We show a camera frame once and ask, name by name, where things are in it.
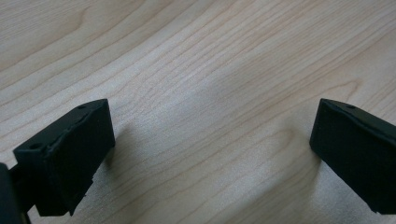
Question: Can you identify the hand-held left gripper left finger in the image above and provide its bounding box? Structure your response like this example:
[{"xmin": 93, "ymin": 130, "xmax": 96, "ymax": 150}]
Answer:
[{"xmin": 12, "ymin": 98, "xmax": 117, "ymax": 217}]

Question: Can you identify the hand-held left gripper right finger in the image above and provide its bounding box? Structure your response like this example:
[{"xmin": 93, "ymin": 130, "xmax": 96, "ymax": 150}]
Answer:
[{"xmin": 309, "ymin": 98, "xmax": 396, "ymax": 216}]

